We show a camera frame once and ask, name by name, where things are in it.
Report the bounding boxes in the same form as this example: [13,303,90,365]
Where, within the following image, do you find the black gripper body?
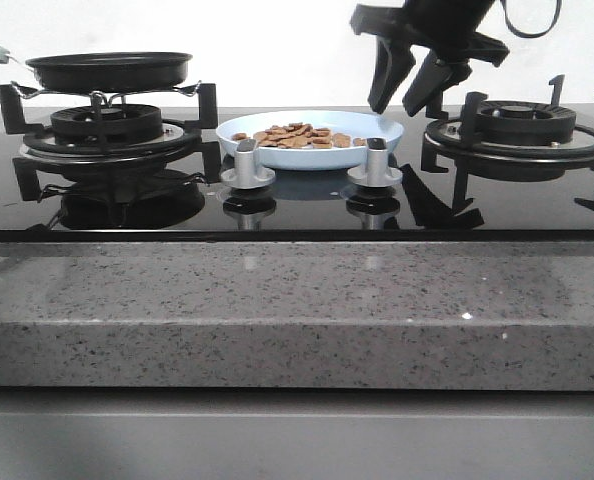
[350,0,509,66]

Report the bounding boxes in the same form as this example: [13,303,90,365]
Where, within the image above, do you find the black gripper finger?
[403,51,472,117]
[368,37,416,113]

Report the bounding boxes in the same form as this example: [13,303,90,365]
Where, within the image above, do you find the light blue plate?
[216,110,404,171]

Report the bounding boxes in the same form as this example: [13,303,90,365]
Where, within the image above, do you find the brown meat pieces pile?
[230,123,367,150]

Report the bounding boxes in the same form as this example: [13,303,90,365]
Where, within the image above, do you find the black frying pan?
[25,52,192,94]

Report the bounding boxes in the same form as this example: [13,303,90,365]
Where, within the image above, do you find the right black pan support grate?
[421,75,594,212]

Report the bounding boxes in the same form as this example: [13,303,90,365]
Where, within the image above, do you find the black pan support grate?
[0,82,219,200]
[421,75,594,212]

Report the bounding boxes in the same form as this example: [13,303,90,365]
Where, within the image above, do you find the right black gas burner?
[426,100,594,163]

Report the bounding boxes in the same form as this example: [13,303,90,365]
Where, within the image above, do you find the black gas burner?
[23,104,201,157]
[426,100,594,163]

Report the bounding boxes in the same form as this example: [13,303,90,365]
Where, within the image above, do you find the right silver stove knob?
[347,138,403,188]

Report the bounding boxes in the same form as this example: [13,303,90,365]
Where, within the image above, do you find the silver stove knob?
[347,138,403,188]
[220,139,276,190]

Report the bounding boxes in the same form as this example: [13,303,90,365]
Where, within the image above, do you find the black glass gas cooktop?
[0,114,594,243]

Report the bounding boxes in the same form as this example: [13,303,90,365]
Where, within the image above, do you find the left silver stove knob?
[220,139,276,190]

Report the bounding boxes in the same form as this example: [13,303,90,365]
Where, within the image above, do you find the left black gas burner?
[23,104,201,157]

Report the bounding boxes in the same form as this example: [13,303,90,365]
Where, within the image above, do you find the left black pan support grate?
[0,82,219,200]

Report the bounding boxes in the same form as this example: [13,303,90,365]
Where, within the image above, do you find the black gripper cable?
[498,0,564,40]

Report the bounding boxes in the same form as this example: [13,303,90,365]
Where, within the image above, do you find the wire pan reducer ring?
[9,79,204,107]

